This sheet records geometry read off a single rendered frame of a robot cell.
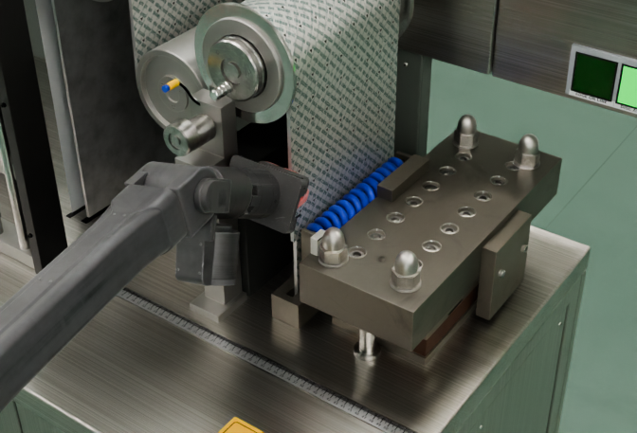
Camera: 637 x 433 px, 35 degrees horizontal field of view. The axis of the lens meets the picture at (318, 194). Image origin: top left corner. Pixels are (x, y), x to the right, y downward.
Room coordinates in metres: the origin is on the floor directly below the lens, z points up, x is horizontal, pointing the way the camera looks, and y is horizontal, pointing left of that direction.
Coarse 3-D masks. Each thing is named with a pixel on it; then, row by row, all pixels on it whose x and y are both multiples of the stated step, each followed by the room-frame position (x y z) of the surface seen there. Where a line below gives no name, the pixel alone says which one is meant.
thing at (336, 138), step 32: (384, 64) 1.19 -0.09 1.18; (320, 96) 1.07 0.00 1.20; (352, 96) 1.13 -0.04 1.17; (384, 96) 1.19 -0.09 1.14; (288, 128) 1.02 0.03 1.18; (320, 128) 1.07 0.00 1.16; (352, 128) 1.13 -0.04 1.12; (384, 128) 1.19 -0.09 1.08; (288, 160) 1.02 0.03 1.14; (320, 160) 1.07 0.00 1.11; (352, 160) 1.13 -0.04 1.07; (384, 160) 1.19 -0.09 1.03; (320, 192) 1.07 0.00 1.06
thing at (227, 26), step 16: (400, 0) 1.22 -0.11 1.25; (208, 32) 1.08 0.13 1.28; (224, 32) 1.06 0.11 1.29; (240, 32) 1.05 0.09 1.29; (256, 32) 1.03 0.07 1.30; (208, 48) 1.08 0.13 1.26; (272, 48) 1.02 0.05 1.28; (272, 64) 1.02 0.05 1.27; (272, 80) 1.02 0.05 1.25; (256, 96) 1.04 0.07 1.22; (272, 96) 1.02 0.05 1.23; (256, 112) 1.04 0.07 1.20
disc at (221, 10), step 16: (208, 16) 1.08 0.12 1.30; (224, 16) 1.07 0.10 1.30; (240, 16) 1.05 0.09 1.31; (256, 16) 1.04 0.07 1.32; (272, 32) 1.03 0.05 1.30; (288, 48) 1.02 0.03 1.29; (288, 64) 1.01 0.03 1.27; (208, 80) 1.09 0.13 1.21; (288, 80) 1.01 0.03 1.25; (288, 96) 1.01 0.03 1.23; (240, 112) 1.06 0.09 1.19; (272, 112) 1.03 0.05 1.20
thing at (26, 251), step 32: (0, 0) 1.12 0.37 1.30; (0, 32) 1.11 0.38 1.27; (0, 64) 1.11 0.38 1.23; (32, 64) 1.14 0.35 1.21; (0, 96) 1.11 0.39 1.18; (32, 96) 1.14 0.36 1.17; (0, 128) 1.14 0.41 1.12; (32, 128) 1.13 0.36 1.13; (0, 160) 1.16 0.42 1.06; (32, 160) 1.12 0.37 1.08; (32, 192) 1.11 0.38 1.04; (0, 224) 1.18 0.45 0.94; (32, 224) 1.11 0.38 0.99; (32, 256) 1.11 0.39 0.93
